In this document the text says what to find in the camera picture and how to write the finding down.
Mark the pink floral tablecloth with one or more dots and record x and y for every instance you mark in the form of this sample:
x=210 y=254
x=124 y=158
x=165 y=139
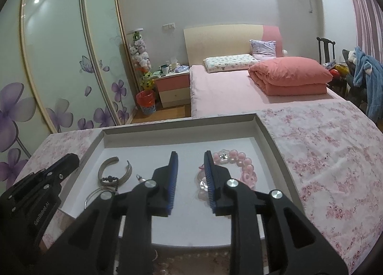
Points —
x=323 y=158

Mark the wall switch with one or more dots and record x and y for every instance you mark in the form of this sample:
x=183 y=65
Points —
x=168 y=26

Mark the grey chair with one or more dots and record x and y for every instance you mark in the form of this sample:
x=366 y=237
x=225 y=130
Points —
x=348 y=83

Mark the wardrobe with flower doors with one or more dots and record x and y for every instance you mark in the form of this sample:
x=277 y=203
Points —
x=59 y=53

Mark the cream and pink headboard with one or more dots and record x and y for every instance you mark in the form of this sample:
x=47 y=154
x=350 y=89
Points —
x=221 y=41

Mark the wide silver cuff bangle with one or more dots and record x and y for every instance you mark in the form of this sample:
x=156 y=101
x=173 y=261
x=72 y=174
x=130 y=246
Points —
x=104 y=165

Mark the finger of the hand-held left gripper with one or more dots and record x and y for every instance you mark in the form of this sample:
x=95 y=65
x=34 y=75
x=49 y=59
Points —
x=64 y=164

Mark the bed with pink sheet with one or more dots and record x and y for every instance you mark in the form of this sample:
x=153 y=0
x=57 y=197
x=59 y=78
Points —
x=221 y=89

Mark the dark wooden chair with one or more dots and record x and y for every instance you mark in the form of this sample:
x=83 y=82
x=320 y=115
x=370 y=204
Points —
x=324 y=50

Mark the red trash bin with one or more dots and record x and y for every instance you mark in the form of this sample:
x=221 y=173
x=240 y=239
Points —
x=146 y=103

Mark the white patterned pillow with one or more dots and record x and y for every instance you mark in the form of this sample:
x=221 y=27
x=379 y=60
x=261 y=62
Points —
x=230 y=62

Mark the grey cardboard box tray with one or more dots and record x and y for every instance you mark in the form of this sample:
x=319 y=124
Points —
x=179 y=140

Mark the thin silver bangle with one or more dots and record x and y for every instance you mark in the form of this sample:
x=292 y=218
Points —
x=92 y=192

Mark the pink and cream nightstand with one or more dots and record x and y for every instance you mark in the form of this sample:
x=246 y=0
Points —
x=175 y=89

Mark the blue cloth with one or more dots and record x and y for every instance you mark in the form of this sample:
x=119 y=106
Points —
x=181 y=69

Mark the folded pink quilt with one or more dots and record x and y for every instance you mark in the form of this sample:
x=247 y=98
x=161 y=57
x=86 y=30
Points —
x=290 y=74

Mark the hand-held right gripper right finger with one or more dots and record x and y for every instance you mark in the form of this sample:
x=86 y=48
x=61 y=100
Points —
x=209 y=179

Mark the lavender pillow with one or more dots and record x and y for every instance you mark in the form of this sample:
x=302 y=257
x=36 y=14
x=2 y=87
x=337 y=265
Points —
x=263 y=49

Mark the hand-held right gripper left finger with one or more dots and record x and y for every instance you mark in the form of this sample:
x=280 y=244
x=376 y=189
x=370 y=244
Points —
x=173 y=179

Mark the plush toy tower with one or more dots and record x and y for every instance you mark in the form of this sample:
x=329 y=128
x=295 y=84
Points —
x=140 y=56

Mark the red and yellow toys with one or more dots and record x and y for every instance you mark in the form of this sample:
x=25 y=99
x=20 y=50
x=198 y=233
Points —
x=339 y=71

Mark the blue fleece robe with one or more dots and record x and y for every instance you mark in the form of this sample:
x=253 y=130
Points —
x=372 y=83

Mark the pink curtain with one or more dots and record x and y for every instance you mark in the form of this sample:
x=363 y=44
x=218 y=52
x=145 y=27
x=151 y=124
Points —
x=365 y=8

